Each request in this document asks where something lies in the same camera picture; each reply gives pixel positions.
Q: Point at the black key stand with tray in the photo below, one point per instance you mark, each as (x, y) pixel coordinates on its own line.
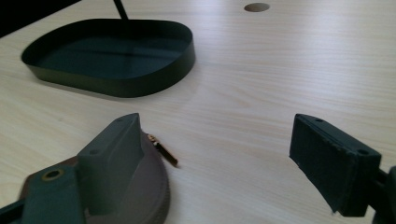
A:
(109, 59)

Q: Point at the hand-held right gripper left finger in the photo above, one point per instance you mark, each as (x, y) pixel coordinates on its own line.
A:
(109, 161)

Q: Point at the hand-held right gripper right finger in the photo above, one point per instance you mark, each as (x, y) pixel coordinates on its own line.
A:
(330, 165)

